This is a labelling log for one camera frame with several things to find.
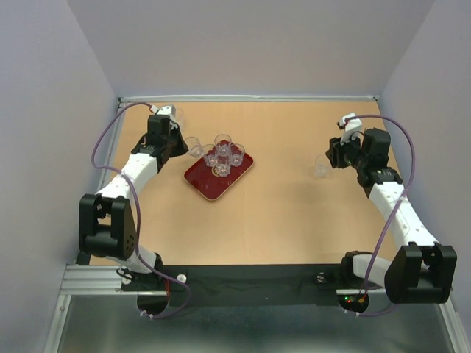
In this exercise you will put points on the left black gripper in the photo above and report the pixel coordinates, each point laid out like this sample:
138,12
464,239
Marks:
182,148

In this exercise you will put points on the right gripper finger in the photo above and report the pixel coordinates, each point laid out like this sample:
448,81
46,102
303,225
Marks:
332,152
345,155

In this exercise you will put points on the clear faceted glass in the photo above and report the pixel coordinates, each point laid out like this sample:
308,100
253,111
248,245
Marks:
237,152
223,143

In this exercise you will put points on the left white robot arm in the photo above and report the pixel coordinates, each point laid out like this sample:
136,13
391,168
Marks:
110,220

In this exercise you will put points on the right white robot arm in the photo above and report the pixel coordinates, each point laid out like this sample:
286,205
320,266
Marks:
422,269

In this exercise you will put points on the red rectangular serving tray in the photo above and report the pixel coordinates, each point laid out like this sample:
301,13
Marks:
210,186

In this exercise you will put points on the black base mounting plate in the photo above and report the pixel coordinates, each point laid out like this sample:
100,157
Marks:
248,285

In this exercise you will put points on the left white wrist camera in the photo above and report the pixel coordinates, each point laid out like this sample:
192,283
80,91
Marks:
169,110

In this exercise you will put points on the aluminium table frame rail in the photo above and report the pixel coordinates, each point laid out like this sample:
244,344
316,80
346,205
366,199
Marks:
244,98

